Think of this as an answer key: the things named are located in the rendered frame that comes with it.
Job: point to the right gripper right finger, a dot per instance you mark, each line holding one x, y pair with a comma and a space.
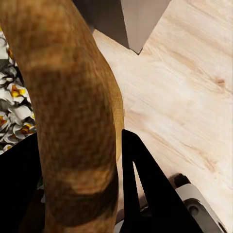
169, 213

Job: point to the fridge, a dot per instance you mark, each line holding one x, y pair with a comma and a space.
128, 22

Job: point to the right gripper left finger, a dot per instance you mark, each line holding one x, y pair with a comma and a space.
20, 170

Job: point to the popcorn bag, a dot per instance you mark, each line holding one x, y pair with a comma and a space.
78, 109

